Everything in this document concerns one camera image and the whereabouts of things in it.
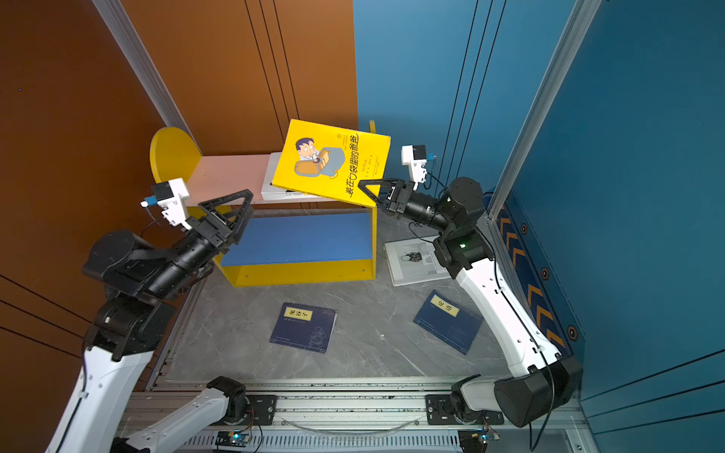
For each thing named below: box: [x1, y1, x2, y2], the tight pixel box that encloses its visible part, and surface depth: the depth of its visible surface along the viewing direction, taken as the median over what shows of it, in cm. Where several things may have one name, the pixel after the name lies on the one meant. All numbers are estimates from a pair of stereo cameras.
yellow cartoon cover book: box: [271, 118, 391, 208], surface depth 55 cm
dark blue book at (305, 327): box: [269, 302, 338, 354], surface depth 89 cm
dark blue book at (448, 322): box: [412, 288, 485, 356], surface depth 90 cm
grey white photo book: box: [383, 234, 453, 287], surface depth 101 cm
